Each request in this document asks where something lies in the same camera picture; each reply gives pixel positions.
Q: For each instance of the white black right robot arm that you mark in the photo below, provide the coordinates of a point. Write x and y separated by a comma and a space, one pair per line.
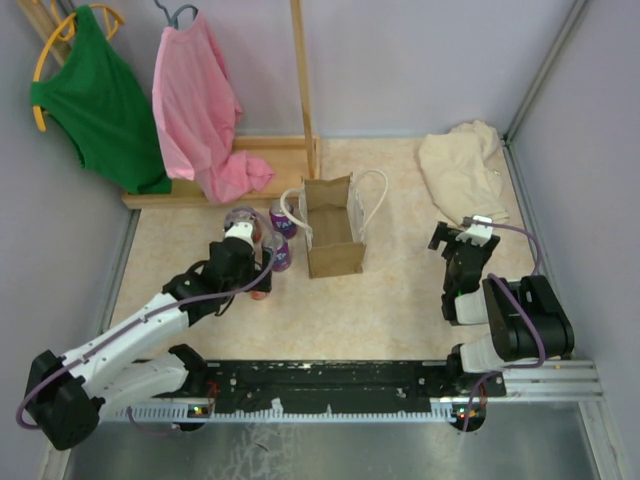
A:
527, 324

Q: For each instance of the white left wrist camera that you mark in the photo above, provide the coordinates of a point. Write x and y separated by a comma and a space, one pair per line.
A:
240, 230

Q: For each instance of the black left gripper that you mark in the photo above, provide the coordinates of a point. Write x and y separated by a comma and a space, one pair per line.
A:
255, 273

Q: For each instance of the cream folded cloth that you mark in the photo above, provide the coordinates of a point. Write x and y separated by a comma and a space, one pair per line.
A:
456, 173

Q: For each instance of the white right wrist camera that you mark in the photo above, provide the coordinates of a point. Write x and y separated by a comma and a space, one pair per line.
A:
477, 229

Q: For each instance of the green tank top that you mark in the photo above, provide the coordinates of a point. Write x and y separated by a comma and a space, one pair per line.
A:
97, 101

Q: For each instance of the pink shirt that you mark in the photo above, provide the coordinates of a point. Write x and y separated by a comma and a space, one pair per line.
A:
196, 113

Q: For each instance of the grey clothes hanger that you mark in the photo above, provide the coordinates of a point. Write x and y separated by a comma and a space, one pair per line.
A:
173, 18

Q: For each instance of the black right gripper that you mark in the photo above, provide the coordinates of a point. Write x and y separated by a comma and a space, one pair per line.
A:
448, 235

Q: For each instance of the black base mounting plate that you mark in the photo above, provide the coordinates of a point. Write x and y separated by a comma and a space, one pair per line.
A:
350, 402

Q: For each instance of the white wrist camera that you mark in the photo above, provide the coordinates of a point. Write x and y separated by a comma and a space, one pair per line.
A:
477, 229
240, 230

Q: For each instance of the yellow clothes hanger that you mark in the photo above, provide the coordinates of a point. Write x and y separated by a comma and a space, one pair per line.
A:
64, 32

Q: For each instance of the purple soda can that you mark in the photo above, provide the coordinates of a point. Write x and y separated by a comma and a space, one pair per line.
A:
237, 215
280, 221
277, 246

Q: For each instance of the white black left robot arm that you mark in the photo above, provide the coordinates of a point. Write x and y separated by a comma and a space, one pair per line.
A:
68, 395

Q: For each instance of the brown canvas bag white handles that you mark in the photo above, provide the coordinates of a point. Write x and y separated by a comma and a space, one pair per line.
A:
334, 221

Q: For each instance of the red soda can front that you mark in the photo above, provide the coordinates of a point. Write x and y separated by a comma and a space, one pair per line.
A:
257, 231

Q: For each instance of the aluminium frame rail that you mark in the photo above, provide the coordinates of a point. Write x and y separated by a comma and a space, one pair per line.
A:
561, 381

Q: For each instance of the wooden clothes rack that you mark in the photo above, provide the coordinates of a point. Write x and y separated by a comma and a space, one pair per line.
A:
293, 158

